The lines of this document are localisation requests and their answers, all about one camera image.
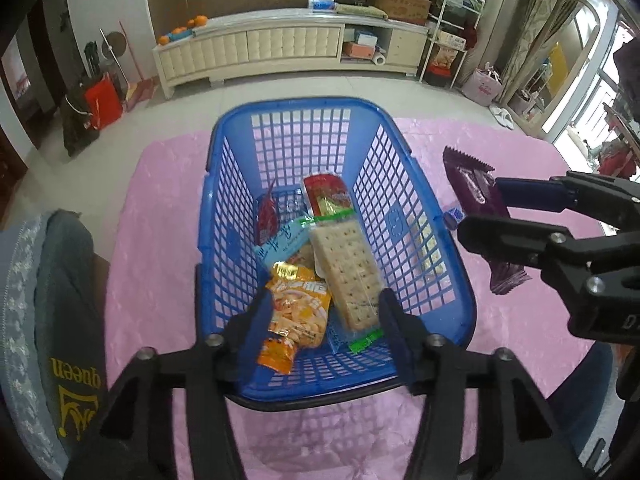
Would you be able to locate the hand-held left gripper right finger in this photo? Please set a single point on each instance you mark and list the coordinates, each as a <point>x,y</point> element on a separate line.
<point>395,347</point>

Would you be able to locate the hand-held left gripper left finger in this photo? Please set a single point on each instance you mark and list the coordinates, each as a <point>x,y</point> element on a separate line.
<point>255,342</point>

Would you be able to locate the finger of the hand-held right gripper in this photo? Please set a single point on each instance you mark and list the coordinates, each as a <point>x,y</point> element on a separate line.
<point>505,237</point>
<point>525,193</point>

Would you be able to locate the purple snack packet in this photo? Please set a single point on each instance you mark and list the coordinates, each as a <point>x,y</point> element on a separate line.
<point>475,190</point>

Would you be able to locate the orange snack packet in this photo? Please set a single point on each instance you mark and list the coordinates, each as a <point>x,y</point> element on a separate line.
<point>300,310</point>

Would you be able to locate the clear zip bag of crackers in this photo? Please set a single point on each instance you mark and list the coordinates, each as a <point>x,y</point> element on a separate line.
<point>345,265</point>

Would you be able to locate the light blue snack packet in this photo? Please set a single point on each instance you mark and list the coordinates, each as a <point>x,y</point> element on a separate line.
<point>280,245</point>

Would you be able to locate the plain red snack packet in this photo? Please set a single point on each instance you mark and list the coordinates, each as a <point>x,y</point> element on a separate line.
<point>266,215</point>

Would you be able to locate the red packet with yellow label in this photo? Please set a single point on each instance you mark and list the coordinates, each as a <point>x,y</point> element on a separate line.
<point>325,190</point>

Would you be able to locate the blue plastic basket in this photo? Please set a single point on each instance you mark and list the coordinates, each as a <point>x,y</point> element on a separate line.
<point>300,106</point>

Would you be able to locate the white slippers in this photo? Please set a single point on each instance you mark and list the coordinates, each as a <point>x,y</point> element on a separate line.
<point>501,117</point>

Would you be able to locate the red cloth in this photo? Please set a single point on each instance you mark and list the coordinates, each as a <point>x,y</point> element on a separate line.
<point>620,162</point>

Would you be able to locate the dark blue cloth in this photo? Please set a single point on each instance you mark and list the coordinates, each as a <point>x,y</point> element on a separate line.
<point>585,410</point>

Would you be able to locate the pink bag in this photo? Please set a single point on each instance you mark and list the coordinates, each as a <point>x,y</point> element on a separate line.
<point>481,87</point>

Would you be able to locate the pink tablecloth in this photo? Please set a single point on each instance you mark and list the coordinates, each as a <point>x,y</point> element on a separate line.
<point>165,200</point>

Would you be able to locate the beige curtain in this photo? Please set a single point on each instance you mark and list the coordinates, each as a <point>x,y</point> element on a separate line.
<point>530,25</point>

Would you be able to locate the grey garment with yellow print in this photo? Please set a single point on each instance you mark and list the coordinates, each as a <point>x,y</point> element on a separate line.
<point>70,310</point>

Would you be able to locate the standing mirror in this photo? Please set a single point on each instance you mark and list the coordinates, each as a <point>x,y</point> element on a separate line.
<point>585,15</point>

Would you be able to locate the white metal rack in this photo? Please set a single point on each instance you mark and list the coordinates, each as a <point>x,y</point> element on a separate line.
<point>440,20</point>

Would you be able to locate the white paper roll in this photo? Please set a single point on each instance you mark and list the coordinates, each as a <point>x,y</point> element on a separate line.
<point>380,59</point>

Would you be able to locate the orange flat box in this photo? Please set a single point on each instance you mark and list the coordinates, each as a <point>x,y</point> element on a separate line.
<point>359,50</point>

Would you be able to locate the teal box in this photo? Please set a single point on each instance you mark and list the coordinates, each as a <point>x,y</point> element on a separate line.
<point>366,37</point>

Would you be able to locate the cardboard box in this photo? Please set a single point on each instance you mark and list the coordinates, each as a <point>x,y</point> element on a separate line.
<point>402,5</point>

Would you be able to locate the grey lace chair cover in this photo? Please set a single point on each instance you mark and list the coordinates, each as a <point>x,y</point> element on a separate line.
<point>17,320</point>

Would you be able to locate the yellowish flat cushion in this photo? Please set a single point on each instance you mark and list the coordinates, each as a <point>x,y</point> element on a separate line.
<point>360,11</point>

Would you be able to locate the blue and white tissue pack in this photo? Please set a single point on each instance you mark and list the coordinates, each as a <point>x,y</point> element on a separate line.
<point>321,3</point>

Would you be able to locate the dark bag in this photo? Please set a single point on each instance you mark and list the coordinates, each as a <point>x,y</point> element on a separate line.
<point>77,127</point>

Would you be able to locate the red paper bag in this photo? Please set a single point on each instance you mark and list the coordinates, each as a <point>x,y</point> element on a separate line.
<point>102,102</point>

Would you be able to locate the cream tufted cabinet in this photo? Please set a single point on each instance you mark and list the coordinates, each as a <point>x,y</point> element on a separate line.
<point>270,45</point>

